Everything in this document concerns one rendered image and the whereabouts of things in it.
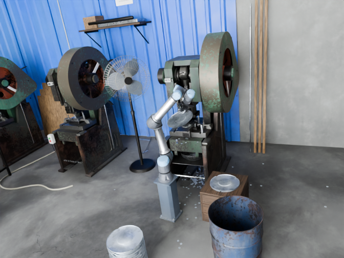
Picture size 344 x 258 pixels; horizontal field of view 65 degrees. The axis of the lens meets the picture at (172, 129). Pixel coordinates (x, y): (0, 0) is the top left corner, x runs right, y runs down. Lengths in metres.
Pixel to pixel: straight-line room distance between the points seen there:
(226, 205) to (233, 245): 0.40
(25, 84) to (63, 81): 1.84
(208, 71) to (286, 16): 1.70
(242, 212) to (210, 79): 1.20
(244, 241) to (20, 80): 4.29
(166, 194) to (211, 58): 1.37
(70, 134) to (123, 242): 2.13
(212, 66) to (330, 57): 1.90
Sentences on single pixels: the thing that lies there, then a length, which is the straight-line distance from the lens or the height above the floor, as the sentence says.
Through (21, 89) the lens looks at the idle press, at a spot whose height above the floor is 1.16.
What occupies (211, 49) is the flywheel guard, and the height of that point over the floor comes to 1.61.
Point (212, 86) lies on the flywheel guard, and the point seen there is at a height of 1.29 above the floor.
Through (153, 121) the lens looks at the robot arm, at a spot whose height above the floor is 1.08.
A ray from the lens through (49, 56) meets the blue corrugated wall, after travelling 5.75.
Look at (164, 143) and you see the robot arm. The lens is 2.67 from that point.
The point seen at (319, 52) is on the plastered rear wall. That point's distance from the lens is 3.98.
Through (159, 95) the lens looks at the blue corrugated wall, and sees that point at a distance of 4.53.
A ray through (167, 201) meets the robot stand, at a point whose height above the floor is 0.23.
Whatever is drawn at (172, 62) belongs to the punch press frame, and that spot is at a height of 1.49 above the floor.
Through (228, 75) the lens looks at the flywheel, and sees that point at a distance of 2.83.
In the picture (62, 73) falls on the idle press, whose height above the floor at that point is 1.48.
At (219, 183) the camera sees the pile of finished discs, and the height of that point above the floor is 0.37.
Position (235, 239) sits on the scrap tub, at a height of 0.40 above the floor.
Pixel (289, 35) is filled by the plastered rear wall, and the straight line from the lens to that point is 3.94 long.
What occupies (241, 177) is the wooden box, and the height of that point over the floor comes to 0.35.
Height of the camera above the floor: 1.89
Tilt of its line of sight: 22 degrees down
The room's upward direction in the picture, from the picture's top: 8 degrees counter-clockwise
